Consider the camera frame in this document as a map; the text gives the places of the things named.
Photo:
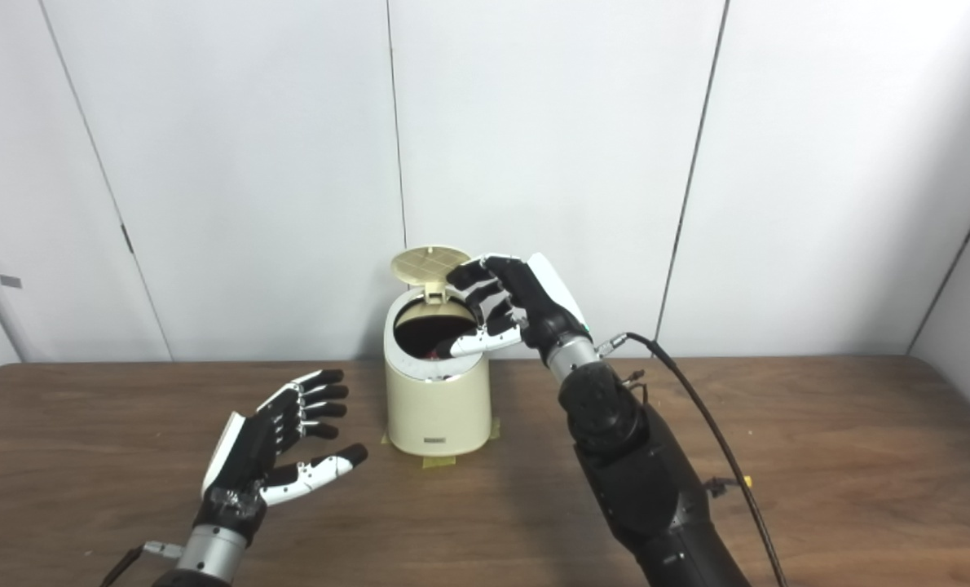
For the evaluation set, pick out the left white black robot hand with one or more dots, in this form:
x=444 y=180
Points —
x=244 y=456

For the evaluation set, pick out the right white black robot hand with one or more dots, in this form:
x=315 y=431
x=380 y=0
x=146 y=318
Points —
x=538 y=302

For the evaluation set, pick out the red apple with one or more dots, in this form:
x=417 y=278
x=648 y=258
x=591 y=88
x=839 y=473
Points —
x=436 y=354

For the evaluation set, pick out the round cream bin lid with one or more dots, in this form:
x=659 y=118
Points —
x=428 y=262

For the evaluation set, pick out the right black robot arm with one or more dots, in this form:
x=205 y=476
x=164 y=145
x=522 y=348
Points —
x=640 y=481

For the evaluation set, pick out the cream-colored bin body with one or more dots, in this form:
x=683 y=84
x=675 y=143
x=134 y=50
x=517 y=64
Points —
x=436 y=412

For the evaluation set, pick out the wide yellow tape piece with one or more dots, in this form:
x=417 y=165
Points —
x=438 y=461

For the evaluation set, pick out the black panel hinge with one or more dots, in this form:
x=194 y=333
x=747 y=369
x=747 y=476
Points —
x=126 y=238

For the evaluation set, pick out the grey wall tag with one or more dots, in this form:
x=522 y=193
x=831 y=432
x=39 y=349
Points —
x=11 y=281

